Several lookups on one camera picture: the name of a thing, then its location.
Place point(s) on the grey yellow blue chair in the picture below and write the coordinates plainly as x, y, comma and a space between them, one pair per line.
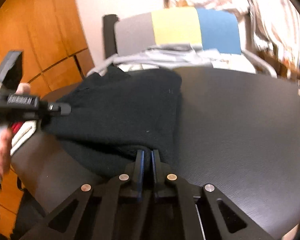
175, 25

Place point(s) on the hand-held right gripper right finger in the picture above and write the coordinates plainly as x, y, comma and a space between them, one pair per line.
153, 172

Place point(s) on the person's left hand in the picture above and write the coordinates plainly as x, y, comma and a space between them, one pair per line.
1, 155

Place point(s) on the striped hanging bedding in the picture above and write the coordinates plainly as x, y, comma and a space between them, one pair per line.
272, 12

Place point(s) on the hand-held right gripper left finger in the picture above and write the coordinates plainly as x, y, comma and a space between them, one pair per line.
140, 175

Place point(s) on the white cloth with brown print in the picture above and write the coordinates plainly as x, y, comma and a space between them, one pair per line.
235, 62

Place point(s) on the white folded cloth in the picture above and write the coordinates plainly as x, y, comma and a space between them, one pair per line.
22, 136

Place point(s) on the red folded cloth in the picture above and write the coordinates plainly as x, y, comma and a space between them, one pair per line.
17, 127

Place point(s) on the grey hoodie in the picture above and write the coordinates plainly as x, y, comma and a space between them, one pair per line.
165, 55

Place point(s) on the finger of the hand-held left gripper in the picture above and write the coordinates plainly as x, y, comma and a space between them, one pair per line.
61, 108

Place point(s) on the black sweater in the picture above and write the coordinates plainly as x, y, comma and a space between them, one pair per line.
120, 110

